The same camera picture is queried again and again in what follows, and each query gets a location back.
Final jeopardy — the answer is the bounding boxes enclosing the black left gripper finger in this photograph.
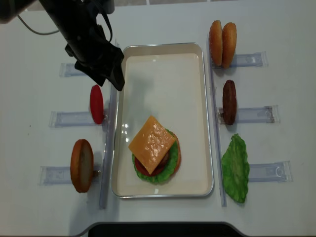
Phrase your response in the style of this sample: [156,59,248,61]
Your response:
[106,43,125,91]

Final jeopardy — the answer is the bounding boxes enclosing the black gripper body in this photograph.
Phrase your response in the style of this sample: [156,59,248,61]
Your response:
[65,25,116,74]

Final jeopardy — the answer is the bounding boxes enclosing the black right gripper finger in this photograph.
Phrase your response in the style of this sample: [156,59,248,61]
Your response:
[75,61,106,86]

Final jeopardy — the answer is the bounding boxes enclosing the orange cheese slice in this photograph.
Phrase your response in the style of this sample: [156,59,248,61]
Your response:
[128,116,176,174]

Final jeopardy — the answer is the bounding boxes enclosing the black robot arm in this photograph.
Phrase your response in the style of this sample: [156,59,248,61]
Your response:
[40,0,125,91]

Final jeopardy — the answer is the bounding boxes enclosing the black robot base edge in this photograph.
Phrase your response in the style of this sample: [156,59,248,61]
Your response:
[87,222,247,237]

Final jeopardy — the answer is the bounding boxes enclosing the red tomato slice standing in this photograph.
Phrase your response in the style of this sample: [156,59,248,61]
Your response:
[90,85,104,124]

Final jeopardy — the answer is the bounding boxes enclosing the clear holder cheese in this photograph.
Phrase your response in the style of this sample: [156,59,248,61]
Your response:
[59,63,86,77]

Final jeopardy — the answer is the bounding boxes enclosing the clear holder tomato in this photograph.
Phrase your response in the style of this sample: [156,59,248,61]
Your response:
[48,111,108,128]

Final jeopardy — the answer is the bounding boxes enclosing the red tomato slice on tray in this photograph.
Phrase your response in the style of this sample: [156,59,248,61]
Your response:
[134,158,164,176]

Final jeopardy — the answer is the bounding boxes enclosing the brown meat patty on tray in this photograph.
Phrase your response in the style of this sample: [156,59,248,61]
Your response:
[156,152,169,169]

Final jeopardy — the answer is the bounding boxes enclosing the green lettuce leaf on tray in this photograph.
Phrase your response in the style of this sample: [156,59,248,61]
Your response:
[132,129,178,185]

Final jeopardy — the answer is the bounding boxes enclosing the brown meat patty standing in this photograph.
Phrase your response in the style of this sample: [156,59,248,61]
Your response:
[222,80,237,125]

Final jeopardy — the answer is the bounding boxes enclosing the green lettuce leaf standing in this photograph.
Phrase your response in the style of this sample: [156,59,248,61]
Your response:
[222,134,250,203]

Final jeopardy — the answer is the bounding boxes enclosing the clear holder lettuce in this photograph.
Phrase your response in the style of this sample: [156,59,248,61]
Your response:
[249,161,293,183]

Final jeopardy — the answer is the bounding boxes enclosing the bun half standing left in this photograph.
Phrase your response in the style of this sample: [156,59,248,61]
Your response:
[70,139,94,193]

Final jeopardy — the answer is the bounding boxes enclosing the white rectangular metal tray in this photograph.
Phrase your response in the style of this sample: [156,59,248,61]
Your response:
[111,42,214,198]

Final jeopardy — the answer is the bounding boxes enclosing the sesame bun half outer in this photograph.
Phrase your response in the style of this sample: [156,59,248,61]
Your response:
[209,20,223,66]

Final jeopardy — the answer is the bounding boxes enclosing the bottom bun on tray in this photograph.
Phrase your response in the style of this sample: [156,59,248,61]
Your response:
[172,132,181,175]

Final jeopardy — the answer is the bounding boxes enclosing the clear holder left bun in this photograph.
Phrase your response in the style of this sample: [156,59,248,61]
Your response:
[39,165,102,186]

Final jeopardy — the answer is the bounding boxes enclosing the bun half inner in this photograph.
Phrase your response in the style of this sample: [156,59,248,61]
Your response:
[222,22,237,69]

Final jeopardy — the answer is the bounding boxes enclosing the clear holder right buns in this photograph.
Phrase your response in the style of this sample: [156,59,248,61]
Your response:
[229,51,269,68]

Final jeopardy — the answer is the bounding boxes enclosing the clear holder patty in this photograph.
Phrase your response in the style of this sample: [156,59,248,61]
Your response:
[217,105,281,124]

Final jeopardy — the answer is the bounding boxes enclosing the grey cable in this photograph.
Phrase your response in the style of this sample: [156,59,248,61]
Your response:
[16,14,60,36]

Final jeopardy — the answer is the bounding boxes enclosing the clear acrylic rail left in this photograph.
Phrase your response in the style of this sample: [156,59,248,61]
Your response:
[99,85,118,209]

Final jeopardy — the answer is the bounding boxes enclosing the clear acrylic rail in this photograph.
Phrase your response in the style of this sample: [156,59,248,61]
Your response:
[99,85,118,209]
[206,34,227,207]

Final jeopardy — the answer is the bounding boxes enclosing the clear acrylic rail right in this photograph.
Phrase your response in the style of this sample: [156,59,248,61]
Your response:
[206,34,227,207]

